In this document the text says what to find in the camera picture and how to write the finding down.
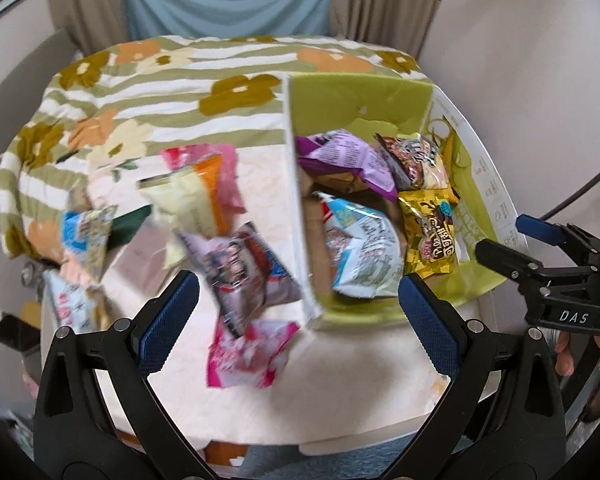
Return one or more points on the floral striped blanket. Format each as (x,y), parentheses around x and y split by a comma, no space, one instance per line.
(180,95)

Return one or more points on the purple snack packet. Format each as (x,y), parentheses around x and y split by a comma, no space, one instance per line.
(350,157)

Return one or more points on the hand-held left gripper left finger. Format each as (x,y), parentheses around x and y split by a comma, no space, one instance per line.
(172,320)

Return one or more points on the person's right hand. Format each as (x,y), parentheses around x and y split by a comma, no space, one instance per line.
(564,357)

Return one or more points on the pale pink snack packet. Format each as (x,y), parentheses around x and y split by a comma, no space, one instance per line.
(140,257)

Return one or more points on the zebra print snack packet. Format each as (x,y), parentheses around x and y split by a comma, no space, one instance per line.
(415,160)

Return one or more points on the dark green snack packet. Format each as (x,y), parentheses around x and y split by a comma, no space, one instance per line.
(132,222)

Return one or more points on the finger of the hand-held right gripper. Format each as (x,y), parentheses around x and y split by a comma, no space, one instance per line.
(505,260)
(537,227)

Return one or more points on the light blue white snack packet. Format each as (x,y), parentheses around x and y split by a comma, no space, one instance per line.
(365,250)

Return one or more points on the red pink strawberry snack packet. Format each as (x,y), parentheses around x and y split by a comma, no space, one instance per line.
(230,180)

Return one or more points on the blue cream snack packet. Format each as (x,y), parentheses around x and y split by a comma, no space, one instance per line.
(87,237)

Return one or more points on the cream orange snack packet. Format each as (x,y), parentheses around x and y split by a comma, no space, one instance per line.
(190,200)

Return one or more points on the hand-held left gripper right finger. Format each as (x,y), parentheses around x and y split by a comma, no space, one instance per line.
(430,320)

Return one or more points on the magenta white snack packet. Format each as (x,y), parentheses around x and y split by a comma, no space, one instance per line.
(250,355)

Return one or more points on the black flat object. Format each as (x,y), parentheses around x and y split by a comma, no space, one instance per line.
(10,332)

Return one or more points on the light blue packet at edge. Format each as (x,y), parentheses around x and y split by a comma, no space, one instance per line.
(70,302)

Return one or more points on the green cardboard box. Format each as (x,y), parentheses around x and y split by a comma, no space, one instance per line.
(360,90)

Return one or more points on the grey red snack packet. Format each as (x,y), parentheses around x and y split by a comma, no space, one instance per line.
(240,270)

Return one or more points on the yellow snack packet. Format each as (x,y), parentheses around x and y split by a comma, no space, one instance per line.
(430,240)

